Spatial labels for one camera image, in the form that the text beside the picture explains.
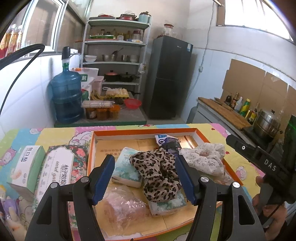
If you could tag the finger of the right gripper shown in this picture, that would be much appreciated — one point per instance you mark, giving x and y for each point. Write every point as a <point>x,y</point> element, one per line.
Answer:
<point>252,154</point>

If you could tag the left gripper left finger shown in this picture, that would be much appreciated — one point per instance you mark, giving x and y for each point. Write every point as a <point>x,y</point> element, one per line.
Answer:
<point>51,218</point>

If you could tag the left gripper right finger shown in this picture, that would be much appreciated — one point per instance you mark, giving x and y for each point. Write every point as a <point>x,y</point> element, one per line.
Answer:
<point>239,220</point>

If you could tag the white floral scrunchie cloth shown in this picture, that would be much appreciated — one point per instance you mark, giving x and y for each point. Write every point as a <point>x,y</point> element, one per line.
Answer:
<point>206,158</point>

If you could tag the leopard print scrunchie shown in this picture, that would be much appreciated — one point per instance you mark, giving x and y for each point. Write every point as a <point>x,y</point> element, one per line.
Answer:
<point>158,171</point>

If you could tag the purple white plastic pouch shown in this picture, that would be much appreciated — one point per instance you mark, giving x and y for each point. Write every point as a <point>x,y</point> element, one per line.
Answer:
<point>169,143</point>

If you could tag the orange item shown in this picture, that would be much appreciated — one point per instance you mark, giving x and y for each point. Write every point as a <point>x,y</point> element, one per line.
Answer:
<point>123,208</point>

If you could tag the small teal tissue pack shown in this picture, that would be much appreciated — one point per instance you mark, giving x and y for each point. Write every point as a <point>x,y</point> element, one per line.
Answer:
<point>124,172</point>

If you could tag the green white wipes pack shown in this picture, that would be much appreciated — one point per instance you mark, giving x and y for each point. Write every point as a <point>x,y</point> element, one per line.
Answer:
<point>167,207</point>

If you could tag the person right hand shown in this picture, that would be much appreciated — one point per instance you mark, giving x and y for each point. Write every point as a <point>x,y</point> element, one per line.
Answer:
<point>278,216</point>

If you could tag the colourful cartoon quilt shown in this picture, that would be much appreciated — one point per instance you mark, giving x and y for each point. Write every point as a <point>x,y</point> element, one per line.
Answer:
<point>47,137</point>

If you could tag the steel steamer pot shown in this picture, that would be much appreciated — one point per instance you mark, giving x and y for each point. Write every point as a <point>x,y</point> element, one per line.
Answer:
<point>266,124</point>

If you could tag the wooden cutting board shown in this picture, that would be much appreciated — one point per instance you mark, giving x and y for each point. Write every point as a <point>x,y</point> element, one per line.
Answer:
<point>238,121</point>

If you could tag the purple dressed teddy bear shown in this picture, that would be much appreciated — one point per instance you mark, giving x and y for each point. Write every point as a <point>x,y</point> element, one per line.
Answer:
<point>12,222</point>

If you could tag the green sauce bottle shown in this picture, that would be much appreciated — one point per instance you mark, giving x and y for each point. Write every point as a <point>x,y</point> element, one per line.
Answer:
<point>245,107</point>

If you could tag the green white mask box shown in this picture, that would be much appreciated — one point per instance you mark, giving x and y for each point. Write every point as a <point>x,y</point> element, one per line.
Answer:
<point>25,171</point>

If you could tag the floral tissue pack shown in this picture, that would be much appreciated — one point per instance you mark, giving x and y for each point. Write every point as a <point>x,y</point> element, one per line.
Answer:
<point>64,164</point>

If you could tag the red plastic basket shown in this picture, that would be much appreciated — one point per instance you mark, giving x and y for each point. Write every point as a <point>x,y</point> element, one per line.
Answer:
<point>132,103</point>

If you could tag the black refrigerator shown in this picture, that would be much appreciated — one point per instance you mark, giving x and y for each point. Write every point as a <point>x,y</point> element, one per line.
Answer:
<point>166,77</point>

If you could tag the egg tray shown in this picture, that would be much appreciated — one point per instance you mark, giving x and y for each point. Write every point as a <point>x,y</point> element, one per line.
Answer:
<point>117,93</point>

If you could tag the blue water jug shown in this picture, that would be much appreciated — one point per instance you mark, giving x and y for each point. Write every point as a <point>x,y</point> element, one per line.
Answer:
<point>67,92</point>

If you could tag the glass jar on fridge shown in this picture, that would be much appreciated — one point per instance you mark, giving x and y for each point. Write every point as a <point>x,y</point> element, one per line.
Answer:
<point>168,30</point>

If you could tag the metal kitchen shelf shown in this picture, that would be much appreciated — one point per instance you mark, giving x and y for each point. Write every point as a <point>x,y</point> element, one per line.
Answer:
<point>116,45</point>

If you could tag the pack of drink bottles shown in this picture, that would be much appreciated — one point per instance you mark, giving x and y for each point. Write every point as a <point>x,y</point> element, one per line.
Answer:
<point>12,40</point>

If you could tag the sliding window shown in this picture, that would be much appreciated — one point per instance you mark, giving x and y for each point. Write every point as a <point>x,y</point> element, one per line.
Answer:
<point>42,23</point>

